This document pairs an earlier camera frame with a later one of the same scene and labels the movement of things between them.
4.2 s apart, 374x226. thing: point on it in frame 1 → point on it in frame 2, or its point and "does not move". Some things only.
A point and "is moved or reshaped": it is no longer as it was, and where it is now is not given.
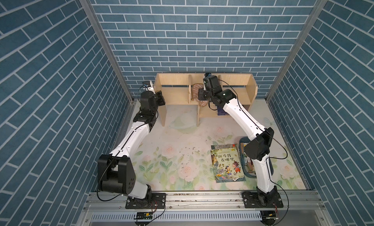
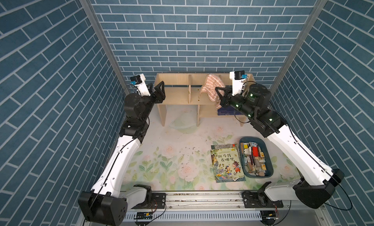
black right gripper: (201, 93) → (225, 99)
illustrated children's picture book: (227, 163) does not move
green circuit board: (144, 215) does not move
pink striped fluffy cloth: (195, 95) is moved or reshaped
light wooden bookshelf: (182, 89) does not move
